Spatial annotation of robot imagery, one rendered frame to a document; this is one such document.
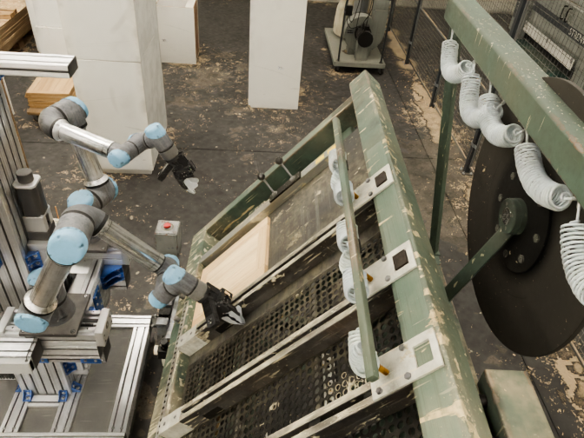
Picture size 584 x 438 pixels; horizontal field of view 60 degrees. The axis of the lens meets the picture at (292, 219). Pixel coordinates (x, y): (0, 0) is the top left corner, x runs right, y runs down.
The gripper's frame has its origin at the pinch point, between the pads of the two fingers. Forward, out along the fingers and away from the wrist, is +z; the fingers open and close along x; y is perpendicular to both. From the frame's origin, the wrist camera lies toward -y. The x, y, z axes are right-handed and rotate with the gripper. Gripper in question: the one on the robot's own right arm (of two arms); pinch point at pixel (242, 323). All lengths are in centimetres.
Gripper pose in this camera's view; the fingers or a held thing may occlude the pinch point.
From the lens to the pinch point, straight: 199.6
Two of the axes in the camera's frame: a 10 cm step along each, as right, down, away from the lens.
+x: -7.0, 5.5, 4.6
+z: 7.2, 5.6, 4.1
